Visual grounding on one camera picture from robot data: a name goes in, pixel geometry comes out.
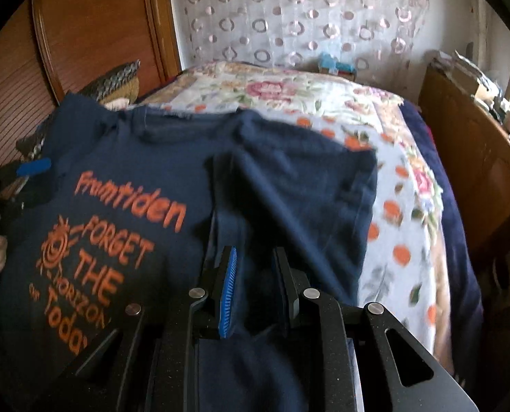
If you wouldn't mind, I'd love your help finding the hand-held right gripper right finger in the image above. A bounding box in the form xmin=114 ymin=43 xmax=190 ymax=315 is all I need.
xmin=272 ymin=247 xmax=479 ymax=412

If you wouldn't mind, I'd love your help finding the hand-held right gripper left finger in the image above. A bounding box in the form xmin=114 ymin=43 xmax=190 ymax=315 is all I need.
xmin=36 ymin=247 xmax=239 ymax=412

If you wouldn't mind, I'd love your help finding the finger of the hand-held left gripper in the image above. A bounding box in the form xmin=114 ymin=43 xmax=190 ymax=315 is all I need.
xmin=0 ymin=157 xmax=54 ymax=212

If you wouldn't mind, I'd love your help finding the navy blue printed T-shirt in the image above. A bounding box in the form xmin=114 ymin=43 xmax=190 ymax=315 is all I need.
xmin=0 ymin=92 xmax=378 ymax=412

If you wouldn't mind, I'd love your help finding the dark patterned pillow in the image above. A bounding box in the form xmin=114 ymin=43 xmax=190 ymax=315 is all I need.
xmin=80 ymin=59 xmax=142 ymax=104

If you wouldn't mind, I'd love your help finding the orange fruit print cloth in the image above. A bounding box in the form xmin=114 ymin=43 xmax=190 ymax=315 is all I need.
xmin=169 ymin=96 xmax=444 ymax=353

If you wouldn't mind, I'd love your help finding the wooden headboard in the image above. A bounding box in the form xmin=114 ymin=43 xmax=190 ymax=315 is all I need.
xmin=0 ymin=0 xmax=182 ymax=174

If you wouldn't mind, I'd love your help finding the navy blue blanket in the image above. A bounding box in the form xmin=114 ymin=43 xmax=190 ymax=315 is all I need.
xmin=399 ymin=101 xmax=487 ymax=380

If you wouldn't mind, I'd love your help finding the floral quilt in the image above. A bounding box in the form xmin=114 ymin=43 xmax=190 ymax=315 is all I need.
xmin=140 ymin=61 xmax=451 ymax=378

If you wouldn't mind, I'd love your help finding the blue tissue box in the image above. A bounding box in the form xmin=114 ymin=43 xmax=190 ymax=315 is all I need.
xmin=316 ymin=52 xmax=355 ymax=80

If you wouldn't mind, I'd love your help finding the wooden sideboard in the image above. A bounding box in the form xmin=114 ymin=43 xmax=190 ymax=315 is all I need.
xmin=417 ymin=64 xmax=510 ymax=353

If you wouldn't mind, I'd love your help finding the sheer curtain with circles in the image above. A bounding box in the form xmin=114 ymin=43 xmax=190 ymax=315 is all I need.
xmin=168 ymin=0 xmax=434 ymax=91

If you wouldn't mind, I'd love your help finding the stack of papers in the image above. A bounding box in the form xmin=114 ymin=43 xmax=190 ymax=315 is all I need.
xmin=428 ymin=48 xmax=507 ymax=114

